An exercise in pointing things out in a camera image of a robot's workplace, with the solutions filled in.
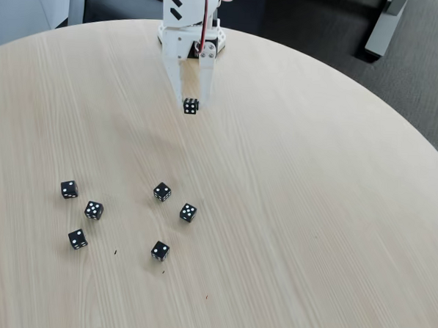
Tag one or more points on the grey desk leg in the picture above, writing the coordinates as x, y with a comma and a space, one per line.
384, 29

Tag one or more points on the black office chair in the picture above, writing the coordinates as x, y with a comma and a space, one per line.
117, 4

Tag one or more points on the black die with white pips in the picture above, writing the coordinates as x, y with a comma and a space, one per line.
77, 239
160, 250
69, 190
188, 212
93, 210
162, 192
190, 106

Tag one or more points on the white cabinet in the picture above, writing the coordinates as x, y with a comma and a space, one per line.
25, 7

